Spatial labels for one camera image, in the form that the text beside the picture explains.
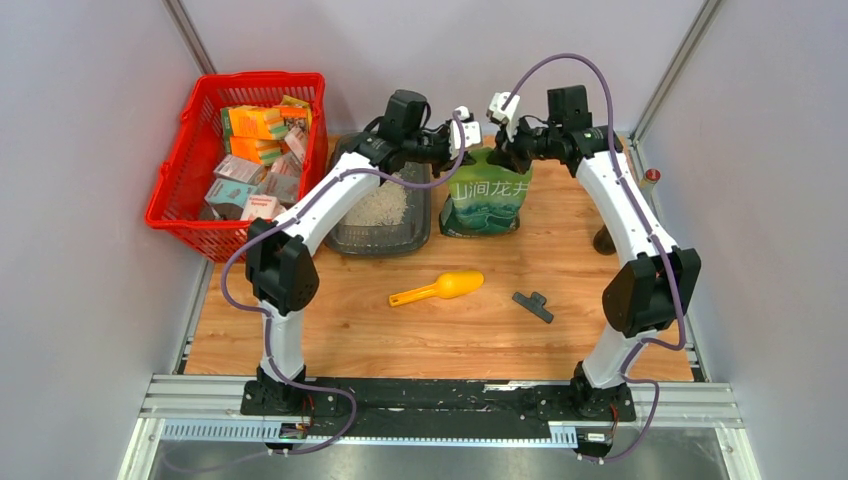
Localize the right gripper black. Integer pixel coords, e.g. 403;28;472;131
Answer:
486;113;561;175

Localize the green litter bag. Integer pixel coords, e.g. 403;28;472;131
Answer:
438;147;533;238

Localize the black bag clip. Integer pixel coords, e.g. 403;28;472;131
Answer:
512;291;554;324

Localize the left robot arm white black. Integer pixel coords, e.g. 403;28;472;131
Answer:
241;90;482;415

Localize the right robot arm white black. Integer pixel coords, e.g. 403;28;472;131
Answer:
487;85;701;419

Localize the grey litter box tray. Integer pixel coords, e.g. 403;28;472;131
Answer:
323;132;433;257

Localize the white pink sponge box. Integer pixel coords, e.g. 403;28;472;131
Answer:
240;194;285;222

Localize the pink grey box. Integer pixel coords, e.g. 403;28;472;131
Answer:
213;154;267;185

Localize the teal grey box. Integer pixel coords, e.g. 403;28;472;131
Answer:
204;178;258;221

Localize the yellow plastic scoop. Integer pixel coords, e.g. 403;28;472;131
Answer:
388;270;485;307

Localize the dark cola bottle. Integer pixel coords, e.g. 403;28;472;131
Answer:
581;169;663;265

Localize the yellow patterned packet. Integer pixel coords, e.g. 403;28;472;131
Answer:
276;95;313;133

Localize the orange sponge pack lower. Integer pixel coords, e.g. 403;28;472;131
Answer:
225;136;284;165

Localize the orange sponge pack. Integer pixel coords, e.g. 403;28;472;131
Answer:
225;136;284;165
220;105;288;140

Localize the orange sponge pack upper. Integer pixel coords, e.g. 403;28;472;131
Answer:
220;105;288;140

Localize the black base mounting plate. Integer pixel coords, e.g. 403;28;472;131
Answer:
240;377;636;440

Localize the red plastic shopping basket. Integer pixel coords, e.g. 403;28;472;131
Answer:
145;71;327;262

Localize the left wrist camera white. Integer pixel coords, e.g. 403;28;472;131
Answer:
449;106;483;156

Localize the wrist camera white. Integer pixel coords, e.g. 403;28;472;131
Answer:
486;91;520;126
449;106;483;156

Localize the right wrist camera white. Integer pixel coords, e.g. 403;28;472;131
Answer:
486;91;520;126

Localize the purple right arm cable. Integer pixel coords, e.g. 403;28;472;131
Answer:
503;53;688;464

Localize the aluminium frame rail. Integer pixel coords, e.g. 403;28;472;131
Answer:
120;375;761;479

